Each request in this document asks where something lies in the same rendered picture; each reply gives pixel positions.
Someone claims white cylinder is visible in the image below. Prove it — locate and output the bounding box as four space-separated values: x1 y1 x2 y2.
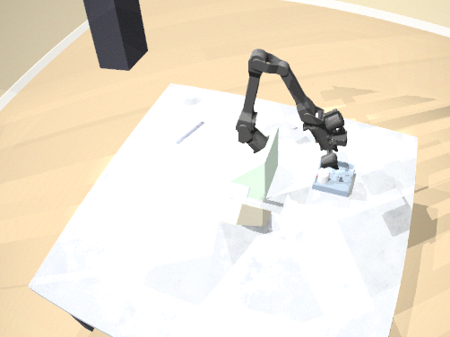
317 168 330 184

